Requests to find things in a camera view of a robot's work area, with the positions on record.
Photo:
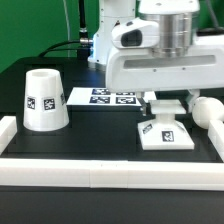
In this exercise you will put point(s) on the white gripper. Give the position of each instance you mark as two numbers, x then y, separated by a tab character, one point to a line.
136	70

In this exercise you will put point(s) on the white lamp base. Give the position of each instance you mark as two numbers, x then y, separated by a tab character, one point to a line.
164	132

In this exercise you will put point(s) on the white lamp bulb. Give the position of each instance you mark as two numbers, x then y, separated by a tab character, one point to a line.
206	109

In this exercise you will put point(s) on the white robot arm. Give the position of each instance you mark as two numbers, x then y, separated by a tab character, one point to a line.
152	45

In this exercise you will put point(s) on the white lamp shade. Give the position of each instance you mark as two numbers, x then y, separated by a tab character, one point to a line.
44	104

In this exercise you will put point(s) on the white marker sheet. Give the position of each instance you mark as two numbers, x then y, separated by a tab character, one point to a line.
101	96

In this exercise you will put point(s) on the white right barrier wall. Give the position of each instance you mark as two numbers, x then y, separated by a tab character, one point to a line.
216	136

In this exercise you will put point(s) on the white barrier wall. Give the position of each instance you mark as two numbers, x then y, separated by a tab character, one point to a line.
216	136
8	129
112	174

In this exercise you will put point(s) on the white front barrier wall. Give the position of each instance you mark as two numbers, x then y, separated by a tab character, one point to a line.
112	174

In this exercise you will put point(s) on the white left barrier wall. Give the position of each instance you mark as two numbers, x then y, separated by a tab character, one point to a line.
8	129

